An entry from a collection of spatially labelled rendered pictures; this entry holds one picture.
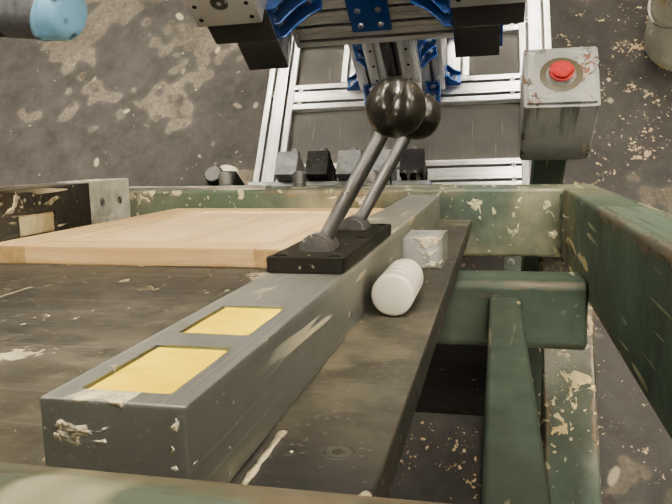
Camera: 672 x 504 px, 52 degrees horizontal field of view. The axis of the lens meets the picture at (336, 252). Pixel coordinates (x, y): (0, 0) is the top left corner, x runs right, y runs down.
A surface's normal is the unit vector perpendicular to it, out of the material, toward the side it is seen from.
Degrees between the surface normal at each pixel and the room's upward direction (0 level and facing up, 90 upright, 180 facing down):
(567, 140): 90
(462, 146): 0
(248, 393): 90
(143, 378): 58
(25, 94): 0
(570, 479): 0
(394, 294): 32
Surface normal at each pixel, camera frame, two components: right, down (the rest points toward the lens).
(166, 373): -0.02, -0.99
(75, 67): -0.20, -0.40
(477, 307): -0.22, 0.15
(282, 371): 0.97, 0.01
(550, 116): -0.10, 0.92
